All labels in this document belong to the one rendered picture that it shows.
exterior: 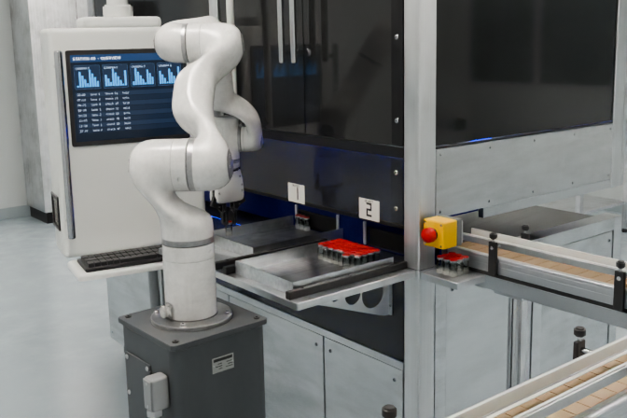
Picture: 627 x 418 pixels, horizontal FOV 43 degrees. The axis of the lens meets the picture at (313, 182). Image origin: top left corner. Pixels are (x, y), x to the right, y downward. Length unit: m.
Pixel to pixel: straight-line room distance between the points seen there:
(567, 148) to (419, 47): 0.74
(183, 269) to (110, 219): 0.97
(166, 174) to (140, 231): 1.03
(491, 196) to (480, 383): 0.57
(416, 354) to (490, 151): 0.60
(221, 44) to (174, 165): 0.38
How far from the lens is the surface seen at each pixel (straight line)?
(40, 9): 6.96
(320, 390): 2.64
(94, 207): 2.74
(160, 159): 1.78
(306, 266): 2.21
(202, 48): 2.03
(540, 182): 2.52
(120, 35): 2.71
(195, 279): 1.83
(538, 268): 2.04
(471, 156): 2.25
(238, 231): 2.56
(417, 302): 2.19
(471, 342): 2.41
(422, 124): 2.09
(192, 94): 1.90
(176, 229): 1.80
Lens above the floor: 1.50
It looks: 10 degrees down
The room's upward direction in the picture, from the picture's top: 1 degrees counter-clockwise
